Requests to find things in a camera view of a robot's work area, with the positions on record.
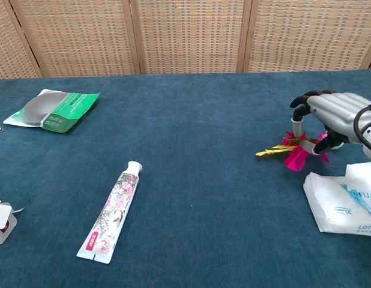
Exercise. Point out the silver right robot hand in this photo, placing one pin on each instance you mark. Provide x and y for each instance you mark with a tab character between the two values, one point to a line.
332	111

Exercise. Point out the colourful feather shuttlecock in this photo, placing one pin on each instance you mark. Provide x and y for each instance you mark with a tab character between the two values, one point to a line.
296	154

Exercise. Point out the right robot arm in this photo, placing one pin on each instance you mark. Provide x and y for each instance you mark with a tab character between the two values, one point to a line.
370	132

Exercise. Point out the white tissue pack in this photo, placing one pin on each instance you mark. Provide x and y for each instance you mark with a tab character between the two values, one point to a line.
344	204

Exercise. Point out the woven folding screen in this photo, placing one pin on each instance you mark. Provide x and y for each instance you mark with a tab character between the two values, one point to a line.
185	36

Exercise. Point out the floral printed toothpaste tube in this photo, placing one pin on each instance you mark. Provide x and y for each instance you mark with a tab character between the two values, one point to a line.
113	210

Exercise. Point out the green and silver pouch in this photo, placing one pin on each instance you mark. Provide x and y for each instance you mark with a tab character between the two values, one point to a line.
50	111

